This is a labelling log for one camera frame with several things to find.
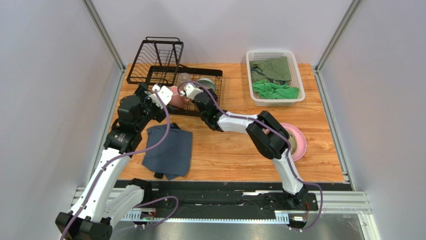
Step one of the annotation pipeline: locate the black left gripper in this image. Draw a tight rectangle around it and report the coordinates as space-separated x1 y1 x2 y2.
134 83 174 132

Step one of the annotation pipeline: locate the pink mug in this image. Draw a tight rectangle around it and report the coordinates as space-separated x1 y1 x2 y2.
169 86 186 109

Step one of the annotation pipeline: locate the clear glass plate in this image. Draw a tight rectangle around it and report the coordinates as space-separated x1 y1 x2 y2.
287 129 298 156

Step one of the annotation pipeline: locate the large pink plate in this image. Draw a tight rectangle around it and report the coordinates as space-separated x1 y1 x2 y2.
280 122 308 162

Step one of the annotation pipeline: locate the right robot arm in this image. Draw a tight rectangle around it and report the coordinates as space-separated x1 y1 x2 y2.
185 86 308 209

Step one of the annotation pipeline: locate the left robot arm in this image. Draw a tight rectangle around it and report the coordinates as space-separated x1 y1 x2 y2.
55 83 174 240

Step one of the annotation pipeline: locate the light blue ribbed bowl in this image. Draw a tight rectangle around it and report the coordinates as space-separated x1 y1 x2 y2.
196 77 216 92

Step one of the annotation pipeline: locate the clear drinking glass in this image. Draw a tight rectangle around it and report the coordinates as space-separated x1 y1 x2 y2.
177 72 192 85

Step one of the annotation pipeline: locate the dark blue cloth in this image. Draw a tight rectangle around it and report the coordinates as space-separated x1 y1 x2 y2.
141 123 193 181

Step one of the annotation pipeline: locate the bright green cloth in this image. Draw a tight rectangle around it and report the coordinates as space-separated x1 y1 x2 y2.
252 80 300 100

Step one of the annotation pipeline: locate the white plastic basket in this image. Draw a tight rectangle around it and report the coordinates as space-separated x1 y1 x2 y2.
246 50 306 107

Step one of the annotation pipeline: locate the olive green cloth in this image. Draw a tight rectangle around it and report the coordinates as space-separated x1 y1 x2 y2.
249 56 292 85

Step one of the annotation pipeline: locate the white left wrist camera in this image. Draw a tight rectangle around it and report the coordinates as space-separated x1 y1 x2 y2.
148 84 174 109

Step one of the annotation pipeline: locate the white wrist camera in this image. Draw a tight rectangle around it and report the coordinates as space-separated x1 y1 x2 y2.
148 84 174 109
179 83 204 100

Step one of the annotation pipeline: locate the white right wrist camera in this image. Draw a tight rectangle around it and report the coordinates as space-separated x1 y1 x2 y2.
179 83 204 100

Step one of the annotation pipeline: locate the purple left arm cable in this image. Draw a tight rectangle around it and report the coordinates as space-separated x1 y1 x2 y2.
59 87 180 240

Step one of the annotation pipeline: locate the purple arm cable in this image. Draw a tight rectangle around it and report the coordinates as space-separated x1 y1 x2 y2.
59 87 180 240
177 80 324 233

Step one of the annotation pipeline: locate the black wire dish rack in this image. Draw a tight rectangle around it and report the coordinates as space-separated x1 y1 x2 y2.
126 36 223 103

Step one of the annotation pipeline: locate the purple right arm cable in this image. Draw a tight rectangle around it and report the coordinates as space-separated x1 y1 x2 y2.
177 80 324 233

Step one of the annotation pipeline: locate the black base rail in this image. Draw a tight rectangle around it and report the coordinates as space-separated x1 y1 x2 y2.
113 179 354 221

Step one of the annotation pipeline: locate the aluminium frame post left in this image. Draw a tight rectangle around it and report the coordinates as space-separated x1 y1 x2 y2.
82 0 126 73

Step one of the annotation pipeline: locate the aluminium frame post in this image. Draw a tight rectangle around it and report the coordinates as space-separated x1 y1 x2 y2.
82 0 126 73
315 0 363 72

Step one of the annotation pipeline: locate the aluminium front rail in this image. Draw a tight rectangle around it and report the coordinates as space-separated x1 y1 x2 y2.
68 186 374 225

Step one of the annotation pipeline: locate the aluminium frame post right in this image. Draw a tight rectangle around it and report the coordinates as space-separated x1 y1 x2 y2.
315 0 363 72

